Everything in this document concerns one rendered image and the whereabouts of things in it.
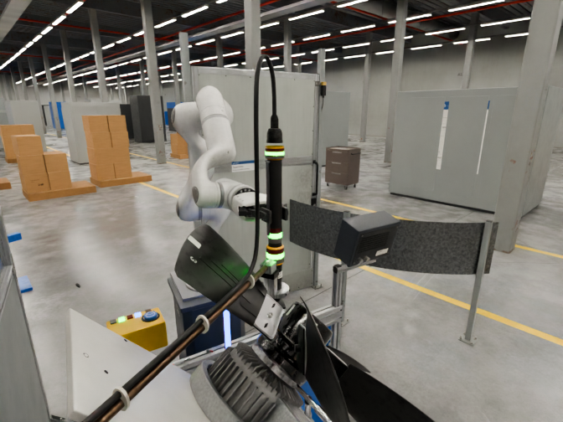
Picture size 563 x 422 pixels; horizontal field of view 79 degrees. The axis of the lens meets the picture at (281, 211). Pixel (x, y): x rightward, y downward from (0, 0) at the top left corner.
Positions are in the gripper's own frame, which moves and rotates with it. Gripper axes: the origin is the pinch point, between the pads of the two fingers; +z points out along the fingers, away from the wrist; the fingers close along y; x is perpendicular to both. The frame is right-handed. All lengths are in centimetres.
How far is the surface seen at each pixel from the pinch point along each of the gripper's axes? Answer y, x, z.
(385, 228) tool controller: -73, -25, -29
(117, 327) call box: 35, -39, -36
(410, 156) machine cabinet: -529, -58, -374
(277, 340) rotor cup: 4.8, -27.4, 8.7
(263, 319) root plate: 7.5, -21.9, 7.1
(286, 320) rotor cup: 2.2, -23.3, 8.3
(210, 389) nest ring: 22.2, -30.6, 11.3
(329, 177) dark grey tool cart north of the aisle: -460, -115, -533
